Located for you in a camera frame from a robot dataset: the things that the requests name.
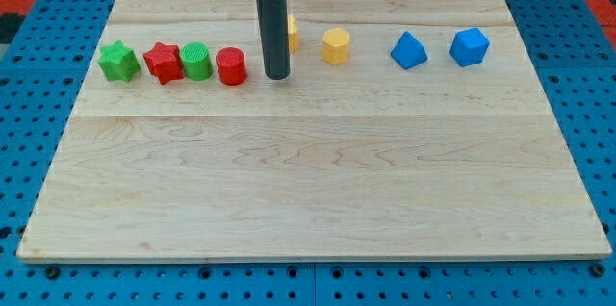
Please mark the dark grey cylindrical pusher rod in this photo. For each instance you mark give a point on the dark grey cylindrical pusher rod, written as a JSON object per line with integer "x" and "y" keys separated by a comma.
{"x": 273, "y": 25}

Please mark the yellow heart block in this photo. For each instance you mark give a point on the yellow heart block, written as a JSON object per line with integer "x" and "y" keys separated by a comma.
{"x": 293, "y": 33}

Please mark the red cylinder block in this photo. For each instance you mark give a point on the red cylinder block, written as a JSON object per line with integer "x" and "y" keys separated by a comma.
{"x": 231, "y": 66}

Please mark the yellow hexagon block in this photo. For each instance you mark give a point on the yellow hexagon block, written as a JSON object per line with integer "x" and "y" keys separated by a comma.
{"x": 335, "y": 46}

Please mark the green cylinder block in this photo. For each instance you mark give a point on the green cylinder block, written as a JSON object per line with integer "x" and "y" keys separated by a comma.
{"x": 195, "y": 58}

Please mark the red star block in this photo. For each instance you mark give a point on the red star block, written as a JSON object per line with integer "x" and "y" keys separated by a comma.
{"x": 163, "y": 62}

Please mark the blue triangular prism block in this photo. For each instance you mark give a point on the blue triangular prism block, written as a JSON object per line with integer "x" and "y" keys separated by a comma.
{"x": 408, "y": 52}

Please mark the green star block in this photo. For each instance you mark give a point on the green star block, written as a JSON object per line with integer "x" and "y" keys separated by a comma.
{"x": 118, "y": 62}

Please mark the light wooden board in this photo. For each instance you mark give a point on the light wooden board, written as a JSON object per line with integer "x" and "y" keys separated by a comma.
{"x": 356, "y": 162}

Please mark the blue cube block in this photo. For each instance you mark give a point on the blue cube block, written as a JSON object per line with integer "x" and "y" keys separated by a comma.
{"x": 469, "y": 47}

